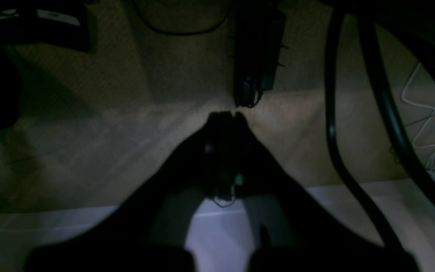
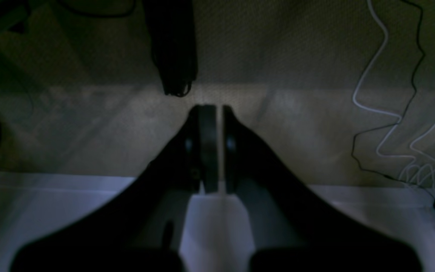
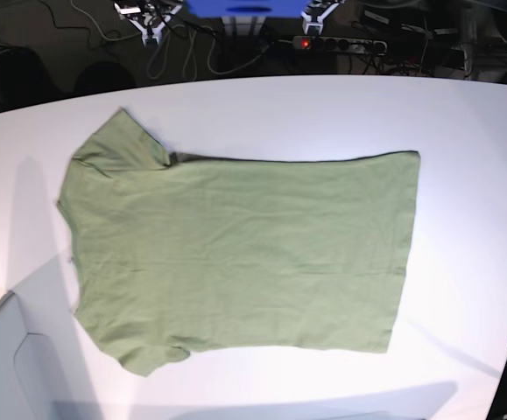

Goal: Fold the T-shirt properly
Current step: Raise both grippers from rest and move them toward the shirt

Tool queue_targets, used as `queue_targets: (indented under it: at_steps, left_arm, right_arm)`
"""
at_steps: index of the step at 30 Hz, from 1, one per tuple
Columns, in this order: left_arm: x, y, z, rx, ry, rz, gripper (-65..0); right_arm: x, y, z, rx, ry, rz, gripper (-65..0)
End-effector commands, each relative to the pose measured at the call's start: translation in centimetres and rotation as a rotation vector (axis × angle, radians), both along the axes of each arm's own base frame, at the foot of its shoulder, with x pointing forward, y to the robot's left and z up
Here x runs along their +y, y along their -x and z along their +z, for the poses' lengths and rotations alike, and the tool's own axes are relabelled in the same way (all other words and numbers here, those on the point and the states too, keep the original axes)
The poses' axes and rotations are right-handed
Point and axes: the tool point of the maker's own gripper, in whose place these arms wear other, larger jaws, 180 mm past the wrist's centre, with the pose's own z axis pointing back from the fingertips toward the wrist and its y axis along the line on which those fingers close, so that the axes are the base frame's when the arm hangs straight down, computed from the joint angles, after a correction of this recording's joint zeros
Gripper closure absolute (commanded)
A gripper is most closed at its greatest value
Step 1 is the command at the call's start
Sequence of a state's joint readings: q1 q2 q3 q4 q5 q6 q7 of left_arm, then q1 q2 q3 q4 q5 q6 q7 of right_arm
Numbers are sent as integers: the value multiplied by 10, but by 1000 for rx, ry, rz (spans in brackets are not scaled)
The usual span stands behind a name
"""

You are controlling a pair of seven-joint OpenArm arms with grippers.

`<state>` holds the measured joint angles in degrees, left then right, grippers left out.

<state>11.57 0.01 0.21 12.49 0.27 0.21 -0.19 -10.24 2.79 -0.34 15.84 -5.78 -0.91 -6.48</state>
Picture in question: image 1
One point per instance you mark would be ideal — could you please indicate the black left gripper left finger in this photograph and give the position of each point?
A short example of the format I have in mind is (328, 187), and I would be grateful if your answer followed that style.
(147, 232)

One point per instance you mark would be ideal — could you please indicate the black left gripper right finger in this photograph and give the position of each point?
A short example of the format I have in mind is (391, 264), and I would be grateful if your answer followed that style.
(293, 232)

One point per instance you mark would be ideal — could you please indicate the black power strip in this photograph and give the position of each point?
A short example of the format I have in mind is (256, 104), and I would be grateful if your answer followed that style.
(259, 31)

